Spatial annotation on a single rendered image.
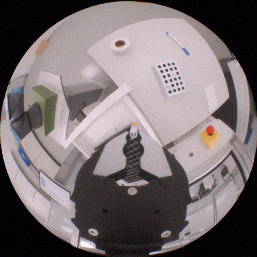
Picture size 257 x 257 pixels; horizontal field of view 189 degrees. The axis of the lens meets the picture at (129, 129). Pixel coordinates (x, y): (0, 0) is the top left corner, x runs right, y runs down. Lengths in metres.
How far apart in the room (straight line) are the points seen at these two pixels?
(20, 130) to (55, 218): 1.66
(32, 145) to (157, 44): 3.49
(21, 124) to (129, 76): 0.52
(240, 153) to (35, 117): 0.88
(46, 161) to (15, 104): 2.90
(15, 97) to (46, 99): 0.21
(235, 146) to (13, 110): 0.86
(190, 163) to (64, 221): 1.98
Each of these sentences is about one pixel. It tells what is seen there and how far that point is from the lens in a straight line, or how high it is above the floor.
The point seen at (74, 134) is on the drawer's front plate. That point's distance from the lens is 0.26.
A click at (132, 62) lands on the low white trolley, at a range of 0.35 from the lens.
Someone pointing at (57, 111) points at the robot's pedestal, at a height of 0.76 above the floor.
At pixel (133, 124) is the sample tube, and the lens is 0.16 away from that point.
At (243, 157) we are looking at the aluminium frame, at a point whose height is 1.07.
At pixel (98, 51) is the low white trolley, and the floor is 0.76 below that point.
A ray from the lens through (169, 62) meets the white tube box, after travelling 0.33.
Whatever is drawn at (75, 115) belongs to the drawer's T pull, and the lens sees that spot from 0.25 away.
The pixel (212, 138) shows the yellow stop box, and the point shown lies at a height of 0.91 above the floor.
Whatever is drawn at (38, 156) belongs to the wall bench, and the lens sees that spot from 3.26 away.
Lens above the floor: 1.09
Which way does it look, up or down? 61 degrees down
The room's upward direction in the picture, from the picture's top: 171 degrees counter-clockwise
